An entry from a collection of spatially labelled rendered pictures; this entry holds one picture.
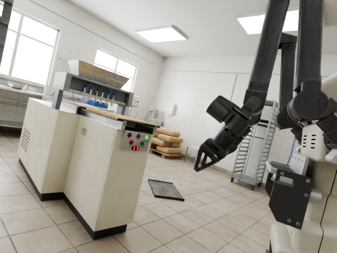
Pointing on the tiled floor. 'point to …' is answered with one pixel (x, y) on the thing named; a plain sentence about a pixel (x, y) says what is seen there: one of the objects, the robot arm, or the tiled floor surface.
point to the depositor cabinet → (47, 147)
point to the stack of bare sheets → (165, 190)
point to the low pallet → (165, 154)
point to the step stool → (192, 153)
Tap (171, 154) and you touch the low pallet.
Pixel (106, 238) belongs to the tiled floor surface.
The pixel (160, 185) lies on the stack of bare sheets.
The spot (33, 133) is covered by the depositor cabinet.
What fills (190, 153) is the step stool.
